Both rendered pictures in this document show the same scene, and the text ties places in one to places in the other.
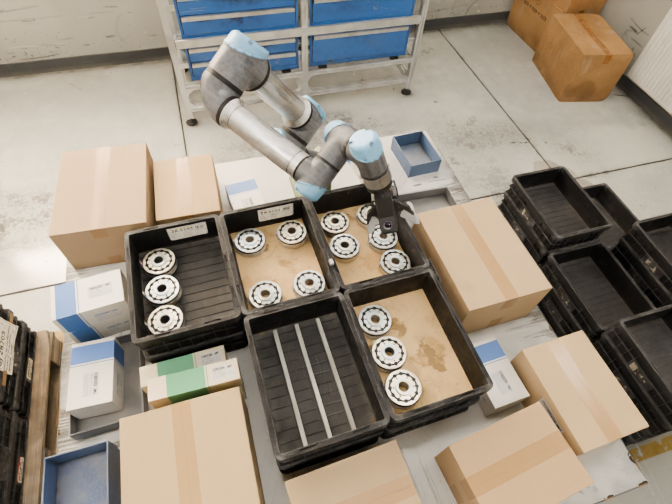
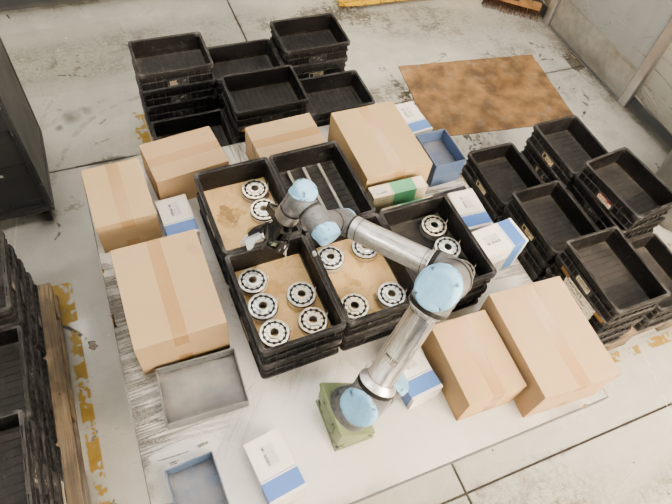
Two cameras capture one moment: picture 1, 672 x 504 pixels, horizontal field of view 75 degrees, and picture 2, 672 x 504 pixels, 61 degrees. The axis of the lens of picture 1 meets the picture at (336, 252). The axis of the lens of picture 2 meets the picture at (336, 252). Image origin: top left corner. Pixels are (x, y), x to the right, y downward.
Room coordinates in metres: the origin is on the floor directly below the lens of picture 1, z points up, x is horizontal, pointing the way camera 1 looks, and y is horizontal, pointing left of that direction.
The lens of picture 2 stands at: (1.90, -0.09, 2.60)
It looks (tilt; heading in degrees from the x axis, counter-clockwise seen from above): 55 degrees down; 171
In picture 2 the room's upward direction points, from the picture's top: 10 degrees clockwise
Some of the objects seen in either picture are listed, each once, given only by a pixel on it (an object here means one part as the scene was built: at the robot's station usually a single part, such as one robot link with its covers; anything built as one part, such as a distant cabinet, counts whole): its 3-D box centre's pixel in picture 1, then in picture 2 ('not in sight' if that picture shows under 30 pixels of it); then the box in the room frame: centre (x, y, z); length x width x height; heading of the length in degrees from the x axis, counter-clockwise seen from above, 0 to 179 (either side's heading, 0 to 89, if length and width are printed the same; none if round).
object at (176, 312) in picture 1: (165, 320); (434, 225); (0.55, 0.49, 0.86); 0.10 x 0.10 x 0.01
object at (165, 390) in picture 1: (196, 382); (396, 191); (0.37, 0.35, 0.85); 0.24 x 0.06 x 0.06; 111
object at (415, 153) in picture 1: (415, 153); (199, 494); (1.52, -0.32, 0.74); 0.20 x 0.15 x 0.07; 24
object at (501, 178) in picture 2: not in sight; (500, 185); (-0.23, 1.11, 0.26); 0.40 x 0.30 x 0.23; 21
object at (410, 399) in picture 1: (403, 387); (254, 189); (0.41, -0.22, 0.86); 0.10 x 0.10 x 0.01
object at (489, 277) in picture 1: (472, 265); (170, 299); (0.89, -0.48, 0.80); 0.40 x 0.30 x 0.20; 22
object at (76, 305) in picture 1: (93, 300); (495, 243); (0.60, 0.73, 0.84); 0.20 x 0.12 x 0.09; 116
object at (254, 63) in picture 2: not in sight; (244, 82); (-0.88, -0.38, 0.31); 0.40 x 0.30 x 0.34; 111
